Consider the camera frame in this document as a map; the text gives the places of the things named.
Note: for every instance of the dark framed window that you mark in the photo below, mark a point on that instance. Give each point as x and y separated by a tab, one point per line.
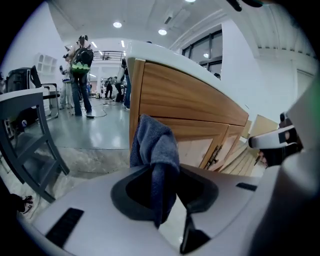
202	50

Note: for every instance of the black metal railing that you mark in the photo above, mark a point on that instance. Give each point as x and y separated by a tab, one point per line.
110	55

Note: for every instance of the stack of light wooden boards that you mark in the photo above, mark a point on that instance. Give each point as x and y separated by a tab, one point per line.
246	160

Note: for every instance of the narrow wooden cabinet door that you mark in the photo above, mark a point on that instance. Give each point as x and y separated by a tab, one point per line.
233	140

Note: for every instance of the black office chair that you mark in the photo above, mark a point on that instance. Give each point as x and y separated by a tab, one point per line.
36	77

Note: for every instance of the brass cabinet door hinge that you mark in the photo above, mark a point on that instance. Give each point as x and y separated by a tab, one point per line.
214	156

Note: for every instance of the round ceiling light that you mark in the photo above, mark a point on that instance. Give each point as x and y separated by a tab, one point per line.
117	24
162	32

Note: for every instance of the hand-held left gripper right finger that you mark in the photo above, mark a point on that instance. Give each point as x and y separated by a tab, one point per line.
210	193

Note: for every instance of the wooden cabinet with white top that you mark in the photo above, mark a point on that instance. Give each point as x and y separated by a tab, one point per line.
180	92

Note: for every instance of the black and green backpack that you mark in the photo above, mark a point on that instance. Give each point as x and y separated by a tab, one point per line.
82	60

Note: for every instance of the black suitcase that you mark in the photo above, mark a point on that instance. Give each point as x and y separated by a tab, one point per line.
17	78

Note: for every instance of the grey table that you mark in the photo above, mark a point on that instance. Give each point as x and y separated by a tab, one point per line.
22	96

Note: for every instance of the white arched shelf unit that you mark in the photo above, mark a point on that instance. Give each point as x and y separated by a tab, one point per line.
47	62

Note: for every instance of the blue-grey microfibre cloth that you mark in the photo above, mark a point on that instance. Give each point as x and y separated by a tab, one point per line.
155	140

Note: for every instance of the large wooden cabinet door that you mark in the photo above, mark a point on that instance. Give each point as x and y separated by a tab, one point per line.
192	130

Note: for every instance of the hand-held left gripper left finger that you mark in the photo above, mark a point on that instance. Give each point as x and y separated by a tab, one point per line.
120	197

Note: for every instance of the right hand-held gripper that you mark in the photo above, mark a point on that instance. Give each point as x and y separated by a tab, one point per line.
267	140

